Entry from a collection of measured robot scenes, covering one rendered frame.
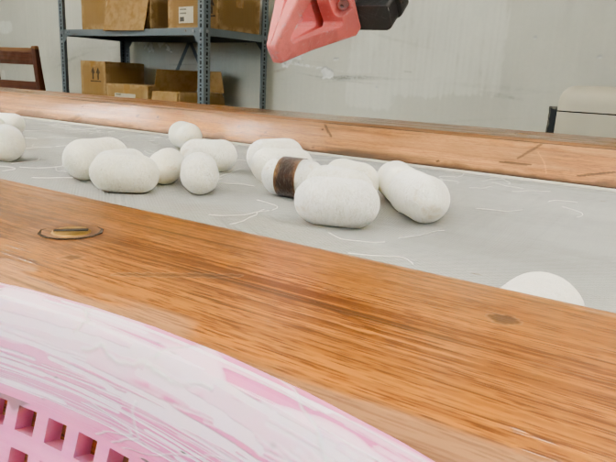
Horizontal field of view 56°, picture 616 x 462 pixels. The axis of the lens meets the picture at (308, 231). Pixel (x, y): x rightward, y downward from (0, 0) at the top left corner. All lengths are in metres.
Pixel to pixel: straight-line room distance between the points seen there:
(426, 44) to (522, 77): 0.42
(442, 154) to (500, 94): 2.00
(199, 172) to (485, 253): 0.14
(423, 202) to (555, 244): 0.05
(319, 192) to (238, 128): 0.31
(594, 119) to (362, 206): 0.96
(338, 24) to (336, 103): 2.33
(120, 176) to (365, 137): 0.23
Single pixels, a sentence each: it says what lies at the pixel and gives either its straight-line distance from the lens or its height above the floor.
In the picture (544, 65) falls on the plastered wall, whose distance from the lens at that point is 2.38.
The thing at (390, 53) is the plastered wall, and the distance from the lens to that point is 2.63.
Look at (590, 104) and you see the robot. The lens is 1.16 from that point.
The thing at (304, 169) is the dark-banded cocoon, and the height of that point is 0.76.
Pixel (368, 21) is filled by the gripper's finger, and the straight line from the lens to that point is 0.45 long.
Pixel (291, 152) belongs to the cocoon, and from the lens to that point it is 0.32.
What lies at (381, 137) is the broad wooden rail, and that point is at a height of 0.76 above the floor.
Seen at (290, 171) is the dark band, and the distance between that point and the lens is 0.28.
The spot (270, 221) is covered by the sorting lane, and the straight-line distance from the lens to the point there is 0.24.
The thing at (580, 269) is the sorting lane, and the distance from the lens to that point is 0.21.
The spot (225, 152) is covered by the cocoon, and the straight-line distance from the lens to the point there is 0.35.
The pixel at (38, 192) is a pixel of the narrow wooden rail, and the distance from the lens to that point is 0.17.
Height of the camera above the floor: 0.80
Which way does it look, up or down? 14 degrees down
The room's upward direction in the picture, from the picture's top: 3 degrees clockwise
